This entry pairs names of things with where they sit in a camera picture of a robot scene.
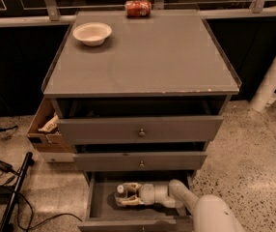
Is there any brown cardboard box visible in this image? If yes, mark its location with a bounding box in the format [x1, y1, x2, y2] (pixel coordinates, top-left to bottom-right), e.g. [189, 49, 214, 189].
[27, 99, 73, 162]

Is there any white paper bowl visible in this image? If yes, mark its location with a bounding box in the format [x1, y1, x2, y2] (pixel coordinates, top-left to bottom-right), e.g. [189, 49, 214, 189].
[72, 22, 112, 46]

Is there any white cylindrical pillar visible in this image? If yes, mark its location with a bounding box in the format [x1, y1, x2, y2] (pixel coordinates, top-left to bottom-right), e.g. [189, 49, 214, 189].
[250, 56, 276, 112]

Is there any black metal stand pole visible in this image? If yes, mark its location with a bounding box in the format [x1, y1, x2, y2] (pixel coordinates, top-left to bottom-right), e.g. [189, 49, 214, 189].
[0, 152, 34, 232]

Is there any red soda can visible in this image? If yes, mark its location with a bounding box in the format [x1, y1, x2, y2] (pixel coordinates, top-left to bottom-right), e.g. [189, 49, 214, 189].
[124, 0, 152, 17]

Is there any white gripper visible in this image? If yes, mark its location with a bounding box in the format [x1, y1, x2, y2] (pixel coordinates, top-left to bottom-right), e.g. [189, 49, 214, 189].
[116, 183, 155, 207]

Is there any grey bottom drawer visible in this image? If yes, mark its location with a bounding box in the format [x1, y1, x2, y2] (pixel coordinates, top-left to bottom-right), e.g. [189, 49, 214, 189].
[78, 170, 193, 232]

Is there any grey drawer cabinet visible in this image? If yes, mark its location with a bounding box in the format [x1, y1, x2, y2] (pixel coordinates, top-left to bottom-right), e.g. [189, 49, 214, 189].
[41, 9, 242, 186]

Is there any grey top drawer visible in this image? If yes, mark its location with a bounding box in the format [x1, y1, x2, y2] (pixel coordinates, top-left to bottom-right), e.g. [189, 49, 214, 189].
[52, 95, 228, 145]

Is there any grey drawer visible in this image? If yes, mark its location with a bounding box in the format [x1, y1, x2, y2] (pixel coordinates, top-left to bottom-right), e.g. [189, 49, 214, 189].
[52, 95, 228, 145]
[78, 170, 193, 232]
[73, 142, 207, 172]

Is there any crumpled paper in box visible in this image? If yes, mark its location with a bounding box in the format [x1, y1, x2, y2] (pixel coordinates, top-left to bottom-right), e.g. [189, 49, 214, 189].
[39, 115, 58, 132]

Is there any grey middle drawer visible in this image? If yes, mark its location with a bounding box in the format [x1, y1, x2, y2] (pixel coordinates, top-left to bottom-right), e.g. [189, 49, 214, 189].
[73, 142, 207, 172]

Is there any clear plastic water bottle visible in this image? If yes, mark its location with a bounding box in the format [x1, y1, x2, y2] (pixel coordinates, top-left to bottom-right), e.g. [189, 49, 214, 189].
[114, 185, 128, 207]

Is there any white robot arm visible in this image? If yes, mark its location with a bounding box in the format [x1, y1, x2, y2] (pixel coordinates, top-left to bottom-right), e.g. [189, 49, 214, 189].
[114, 179, 246, 232]

